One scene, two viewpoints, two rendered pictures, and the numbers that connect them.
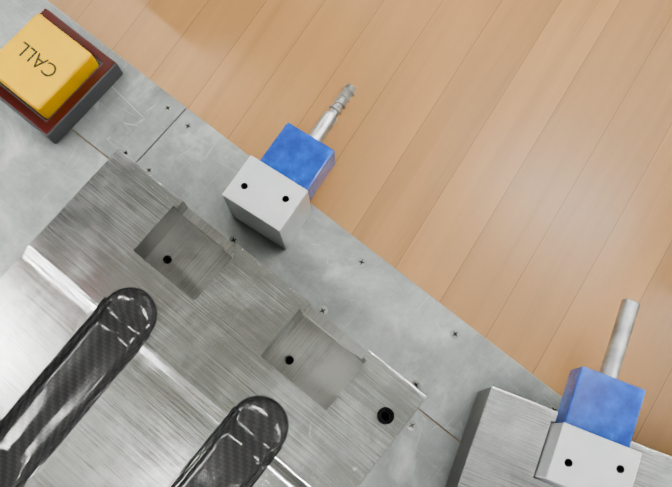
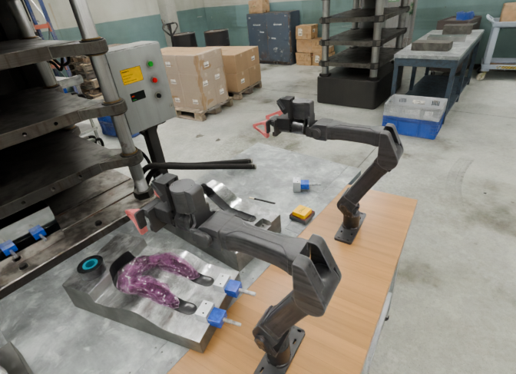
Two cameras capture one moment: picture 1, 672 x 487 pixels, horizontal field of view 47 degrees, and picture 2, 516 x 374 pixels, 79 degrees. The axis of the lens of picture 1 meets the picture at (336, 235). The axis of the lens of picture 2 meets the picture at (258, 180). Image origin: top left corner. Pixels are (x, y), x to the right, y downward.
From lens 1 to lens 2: 0.89 m
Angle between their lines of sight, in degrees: 59
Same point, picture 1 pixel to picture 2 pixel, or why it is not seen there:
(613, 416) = (230, 286)
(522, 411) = (233, 276)
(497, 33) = not seen: hidden behind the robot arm
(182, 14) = (320, 231)
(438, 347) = (250, 275)
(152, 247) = (264, 223)
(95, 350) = (246, 216)
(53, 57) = (302, 211)
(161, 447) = not seen: hidden behind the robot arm
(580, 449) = (224, 277)
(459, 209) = (281, 278)
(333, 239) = not seen: hidden behind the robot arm
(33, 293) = (255, 209)
